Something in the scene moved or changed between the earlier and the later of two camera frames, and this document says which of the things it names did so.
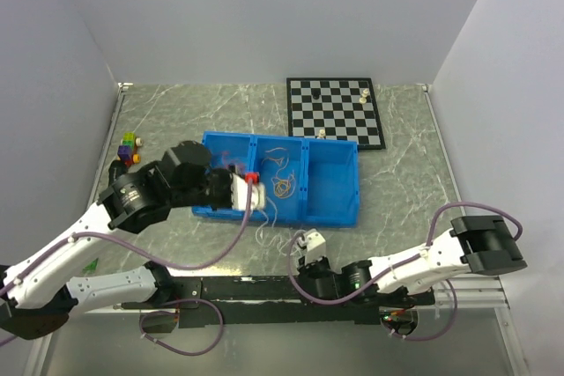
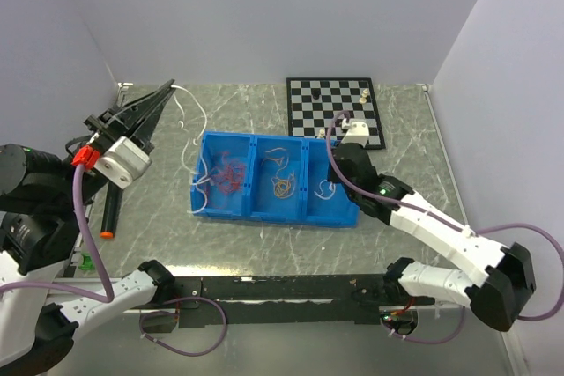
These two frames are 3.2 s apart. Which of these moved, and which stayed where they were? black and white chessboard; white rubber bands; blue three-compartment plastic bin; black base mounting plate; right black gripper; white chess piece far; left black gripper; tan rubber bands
Moved: right black gripper; left black gripper; white rubber bands
Stayed: tan rubber bands; white chess piece far; black and white chessboard; black base mounting plate; blue three-compartment plastic bin
